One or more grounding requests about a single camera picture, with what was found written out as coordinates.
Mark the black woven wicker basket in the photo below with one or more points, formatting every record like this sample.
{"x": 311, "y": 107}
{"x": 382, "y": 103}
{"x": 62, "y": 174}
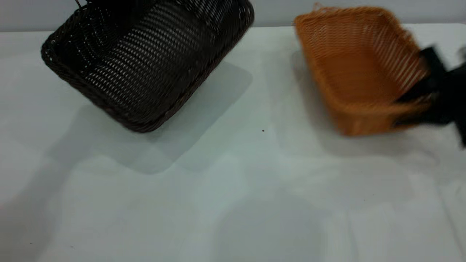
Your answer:
{"x": 145, "y": 72}

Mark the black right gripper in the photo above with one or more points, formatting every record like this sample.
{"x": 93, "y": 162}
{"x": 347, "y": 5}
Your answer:
{"x": 454, "y": 94}

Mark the orange woven wicker basket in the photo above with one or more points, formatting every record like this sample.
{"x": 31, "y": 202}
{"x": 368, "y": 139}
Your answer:
{"x": 356, "y": 72}

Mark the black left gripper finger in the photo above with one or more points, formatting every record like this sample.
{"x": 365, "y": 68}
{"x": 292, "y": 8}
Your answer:
{"x": 116, "y": 11}

